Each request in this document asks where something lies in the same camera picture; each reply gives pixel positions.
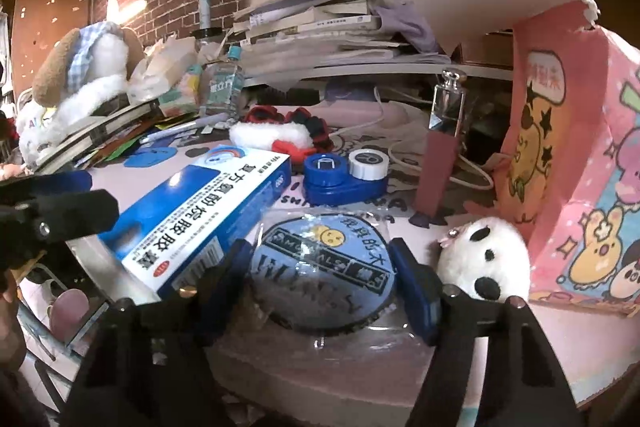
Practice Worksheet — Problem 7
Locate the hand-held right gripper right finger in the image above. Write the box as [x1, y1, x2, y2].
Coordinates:
[387, 237, 586, 427]

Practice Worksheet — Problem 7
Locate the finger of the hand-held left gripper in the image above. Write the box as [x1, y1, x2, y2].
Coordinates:
[0, 169, 94, 208]
[0, 189, 121, 268]

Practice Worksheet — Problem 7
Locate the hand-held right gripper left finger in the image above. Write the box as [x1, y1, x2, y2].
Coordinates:
[60, 238, 256, 427]

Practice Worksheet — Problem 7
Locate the blue white medicine box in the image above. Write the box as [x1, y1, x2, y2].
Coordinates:
[107, 146, 293, 304]

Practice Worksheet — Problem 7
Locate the small panda plush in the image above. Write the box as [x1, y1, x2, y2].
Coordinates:
[435, 216, 532, 303]

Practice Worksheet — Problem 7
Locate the round blue badge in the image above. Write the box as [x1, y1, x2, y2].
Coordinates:
[247, 204, 416, 348]

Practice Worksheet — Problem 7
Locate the blue white contact lens case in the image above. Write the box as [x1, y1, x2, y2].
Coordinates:
[302, 148, 388, 206]

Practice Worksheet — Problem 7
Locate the perfume bottle with silver cap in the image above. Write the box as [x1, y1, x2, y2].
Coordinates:
[414, 69, 467, 214]

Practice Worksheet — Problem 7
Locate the pink cartoon paper bag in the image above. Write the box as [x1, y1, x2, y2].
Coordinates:
[500, 0, 640, 319]

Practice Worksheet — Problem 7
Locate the stack of dark notebooks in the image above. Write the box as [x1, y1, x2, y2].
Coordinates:
[35, 99, 157, 172]

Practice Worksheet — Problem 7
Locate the blue cartoon sticker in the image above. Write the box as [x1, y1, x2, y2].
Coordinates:
[124, 147, 179, 169]

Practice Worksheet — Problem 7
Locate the pink printed desk mat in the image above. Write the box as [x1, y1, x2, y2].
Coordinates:
[75, 104, 640, 427]

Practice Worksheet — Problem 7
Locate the white brown plush dog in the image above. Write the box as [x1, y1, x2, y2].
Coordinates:
[15, 21, 147, 168]

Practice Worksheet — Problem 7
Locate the pile of colourful paper cards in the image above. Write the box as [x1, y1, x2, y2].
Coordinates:
[75, 107, 232, 168]

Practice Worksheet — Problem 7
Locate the fluffy red black white headband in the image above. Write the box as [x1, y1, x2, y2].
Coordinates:
[229, 104, 333, 160]

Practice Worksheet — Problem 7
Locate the wrapped tissue pack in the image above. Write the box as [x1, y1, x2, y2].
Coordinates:
[127, 38, 202, 118]

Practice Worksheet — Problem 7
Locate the clear water bottle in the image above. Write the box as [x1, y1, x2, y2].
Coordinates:
[200, 46, 246, 118]

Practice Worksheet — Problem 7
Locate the dark blue pouch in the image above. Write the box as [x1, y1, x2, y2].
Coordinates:
[325, 82, 382, 106]

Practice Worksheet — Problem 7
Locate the white desk shelf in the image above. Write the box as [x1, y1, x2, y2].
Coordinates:
[245, 63, 516, 84]

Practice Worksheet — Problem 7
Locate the brown wooden box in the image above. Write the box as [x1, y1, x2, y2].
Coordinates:
[460, 32, 516, 68]

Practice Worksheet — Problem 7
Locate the stack of books and papers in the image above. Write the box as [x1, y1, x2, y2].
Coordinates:
[232, 0, 451, 82]

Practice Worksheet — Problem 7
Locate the purple cloth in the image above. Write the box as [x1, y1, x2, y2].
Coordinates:
[372, 4, 442, 54]

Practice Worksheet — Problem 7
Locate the white foam board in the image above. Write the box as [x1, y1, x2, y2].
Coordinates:
[400, 0, 601, 58]

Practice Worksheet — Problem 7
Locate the white cable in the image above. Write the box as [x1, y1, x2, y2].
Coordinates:
[374, 86, 496, 191]

